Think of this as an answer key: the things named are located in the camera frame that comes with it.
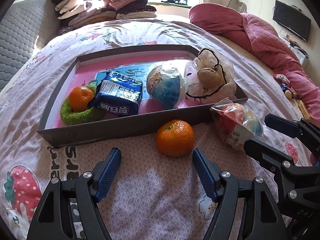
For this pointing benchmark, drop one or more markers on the blue egg toy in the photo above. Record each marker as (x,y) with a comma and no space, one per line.
(167,86)

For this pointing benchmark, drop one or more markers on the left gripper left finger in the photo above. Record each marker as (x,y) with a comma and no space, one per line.
(53,216)

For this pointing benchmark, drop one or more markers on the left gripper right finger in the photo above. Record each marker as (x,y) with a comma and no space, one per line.
(261,218)

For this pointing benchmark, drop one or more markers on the pink quilted blanket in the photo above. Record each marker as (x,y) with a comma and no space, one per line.
(260,39)

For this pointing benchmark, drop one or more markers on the small colourful doll toy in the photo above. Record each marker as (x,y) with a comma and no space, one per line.
(286,87)

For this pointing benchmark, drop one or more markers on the pink children's book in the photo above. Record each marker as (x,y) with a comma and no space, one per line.
(138,65)

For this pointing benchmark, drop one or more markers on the white drawer cabinet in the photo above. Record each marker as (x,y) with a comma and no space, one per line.
(300,53)

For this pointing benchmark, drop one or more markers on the white plush pouch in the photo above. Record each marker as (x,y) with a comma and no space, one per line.
(208,58)

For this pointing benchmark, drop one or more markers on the dark cardboard box tray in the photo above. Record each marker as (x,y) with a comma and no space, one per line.
(111,127)

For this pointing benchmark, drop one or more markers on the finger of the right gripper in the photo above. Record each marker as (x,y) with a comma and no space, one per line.
(300,183)
(303,130)

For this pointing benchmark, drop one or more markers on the orange mandarin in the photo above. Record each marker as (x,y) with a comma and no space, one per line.
(79,98)
(175,139)

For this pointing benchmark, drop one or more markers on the grey quilted headboard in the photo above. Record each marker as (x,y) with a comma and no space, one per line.
(26,28)

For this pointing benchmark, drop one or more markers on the black flat television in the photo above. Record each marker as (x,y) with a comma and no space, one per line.
(292,19)

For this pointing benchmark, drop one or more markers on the pile of folded clothes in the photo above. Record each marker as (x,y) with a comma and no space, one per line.
(75,14)

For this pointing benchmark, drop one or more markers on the strawberry print quilt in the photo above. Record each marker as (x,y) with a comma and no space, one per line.
(153,196)

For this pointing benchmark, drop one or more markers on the blue snack packet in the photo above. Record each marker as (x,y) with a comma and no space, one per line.
(118,94)

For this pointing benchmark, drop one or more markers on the red white egg toy wrapper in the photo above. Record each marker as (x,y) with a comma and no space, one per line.
(235,123)

